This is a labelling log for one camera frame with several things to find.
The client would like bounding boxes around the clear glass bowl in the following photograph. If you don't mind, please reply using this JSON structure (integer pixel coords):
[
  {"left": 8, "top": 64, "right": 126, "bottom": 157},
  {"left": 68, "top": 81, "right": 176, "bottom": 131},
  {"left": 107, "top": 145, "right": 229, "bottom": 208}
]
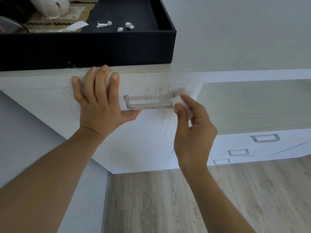
[{"left": 0, "top": 16, "right": 30, "bottom": 34}]

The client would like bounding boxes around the beige patterned mat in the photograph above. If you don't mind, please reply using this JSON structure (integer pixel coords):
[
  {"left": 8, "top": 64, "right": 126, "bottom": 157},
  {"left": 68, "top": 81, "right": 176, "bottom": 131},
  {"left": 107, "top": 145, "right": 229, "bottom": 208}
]
[{"left": 23, "top": 0, "right": 99, "bottom": 33}]

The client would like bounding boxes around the silver cabinet door handle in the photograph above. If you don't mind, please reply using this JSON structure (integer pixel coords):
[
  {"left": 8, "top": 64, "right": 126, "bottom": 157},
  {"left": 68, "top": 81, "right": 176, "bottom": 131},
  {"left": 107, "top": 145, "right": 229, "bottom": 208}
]
[{"left": 124, "top": 94, "right": 175, "bottom": 111}]

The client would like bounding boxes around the white cabinet door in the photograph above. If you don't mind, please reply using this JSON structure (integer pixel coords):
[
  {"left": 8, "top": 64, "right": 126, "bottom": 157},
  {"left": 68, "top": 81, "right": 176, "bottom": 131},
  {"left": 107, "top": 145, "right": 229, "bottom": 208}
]
[
  {"left": 267, "top": 142, "right": 311, "bottom": 159},
  {"left": 1, "top": 84, "right": 203, "bottom": 174}
]

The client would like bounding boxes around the white plastic jug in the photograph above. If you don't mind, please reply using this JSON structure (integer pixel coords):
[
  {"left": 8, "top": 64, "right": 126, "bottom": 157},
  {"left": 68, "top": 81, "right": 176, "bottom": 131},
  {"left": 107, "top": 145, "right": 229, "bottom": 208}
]
[{"left": 28, "top": 0, "right": 71, "bottom": 20}]

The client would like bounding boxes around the white paper strip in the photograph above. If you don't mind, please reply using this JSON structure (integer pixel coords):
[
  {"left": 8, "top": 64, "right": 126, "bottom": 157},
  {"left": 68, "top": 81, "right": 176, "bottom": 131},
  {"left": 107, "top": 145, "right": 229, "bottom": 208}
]
[{"left": 57, "top": 21, "right": 89, "bottom": 32}]

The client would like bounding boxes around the person's left forearm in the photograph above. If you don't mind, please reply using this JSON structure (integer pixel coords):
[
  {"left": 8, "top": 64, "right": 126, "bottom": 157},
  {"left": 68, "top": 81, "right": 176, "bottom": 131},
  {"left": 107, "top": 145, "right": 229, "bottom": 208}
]
[{"left": 0, "top": 127, "right": 104, "bottom": 233}]

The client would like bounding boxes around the person's right forearm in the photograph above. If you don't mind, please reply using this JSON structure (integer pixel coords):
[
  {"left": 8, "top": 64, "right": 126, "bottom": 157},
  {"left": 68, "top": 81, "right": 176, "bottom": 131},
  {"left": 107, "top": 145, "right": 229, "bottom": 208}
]
[{"left": 184, "top": 165, "right": 257, "bottom": 233}]

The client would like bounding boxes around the white wipe pad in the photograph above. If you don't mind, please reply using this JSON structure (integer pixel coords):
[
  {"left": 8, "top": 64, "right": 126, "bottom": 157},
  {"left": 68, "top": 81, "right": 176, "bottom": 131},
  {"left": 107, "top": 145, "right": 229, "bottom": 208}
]
[{"left": 171, "top": 94, "right": 194, "bottom": 120}]

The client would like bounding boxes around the black storage box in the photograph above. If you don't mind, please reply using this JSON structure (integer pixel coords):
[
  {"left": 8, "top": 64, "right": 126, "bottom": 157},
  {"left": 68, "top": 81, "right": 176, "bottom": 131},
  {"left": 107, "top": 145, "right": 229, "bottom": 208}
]
[{"left": 0, "top": 0, "right": 177, "bottom": 72}]

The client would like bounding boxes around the person's left hand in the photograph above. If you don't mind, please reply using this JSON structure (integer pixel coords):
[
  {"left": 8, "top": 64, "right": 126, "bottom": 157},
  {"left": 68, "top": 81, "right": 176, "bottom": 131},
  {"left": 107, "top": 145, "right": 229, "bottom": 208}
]
[{"left": 72, "top": 65, "right": 142, "bottom": 140}]

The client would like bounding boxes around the white wooden cabinet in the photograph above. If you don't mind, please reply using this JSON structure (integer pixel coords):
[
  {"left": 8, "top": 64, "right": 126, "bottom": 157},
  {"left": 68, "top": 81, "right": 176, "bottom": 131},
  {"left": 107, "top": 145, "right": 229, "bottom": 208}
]
[{"left": 0, "top": 64, "right": 311, "bottom": 174}]

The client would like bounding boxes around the person's right hand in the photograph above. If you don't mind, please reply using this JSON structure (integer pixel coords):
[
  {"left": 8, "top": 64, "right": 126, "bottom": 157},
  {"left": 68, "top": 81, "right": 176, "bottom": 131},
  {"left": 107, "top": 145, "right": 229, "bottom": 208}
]
[{"left": 174, "top": 94, "right": 218, "bottom": 176}]

